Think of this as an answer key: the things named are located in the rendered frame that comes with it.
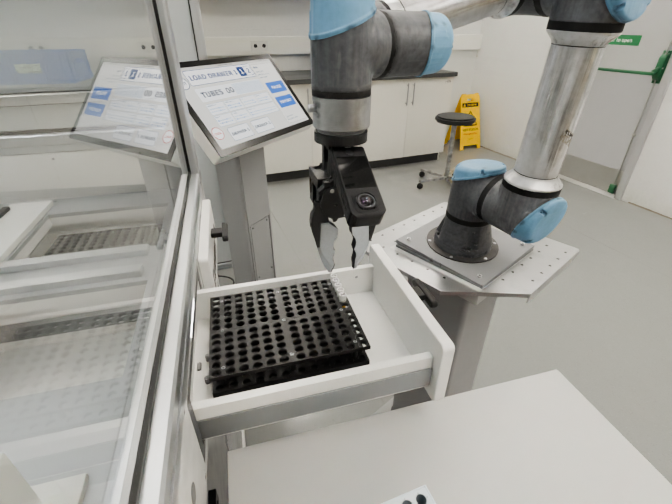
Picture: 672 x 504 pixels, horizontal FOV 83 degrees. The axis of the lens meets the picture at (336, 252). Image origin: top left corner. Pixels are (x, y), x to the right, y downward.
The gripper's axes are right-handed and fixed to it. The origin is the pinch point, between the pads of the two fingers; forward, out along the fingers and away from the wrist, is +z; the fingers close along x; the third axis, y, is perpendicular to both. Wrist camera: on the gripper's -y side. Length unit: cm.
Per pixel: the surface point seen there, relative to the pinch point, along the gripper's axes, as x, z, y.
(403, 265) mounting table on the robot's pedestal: -24.4, 21.3, 27.2
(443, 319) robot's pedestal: -36, 38, 22
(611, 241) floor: -232, 97, 123
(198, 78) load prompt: 21, -18, 86
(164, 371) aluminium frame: 23.9, -1.6, -16.7
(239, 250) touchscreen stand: 17, 47, 91
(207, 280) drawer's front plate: 22.0, 9.3, 15.3
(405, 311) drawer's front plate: -9.1, 7.5, -4.7
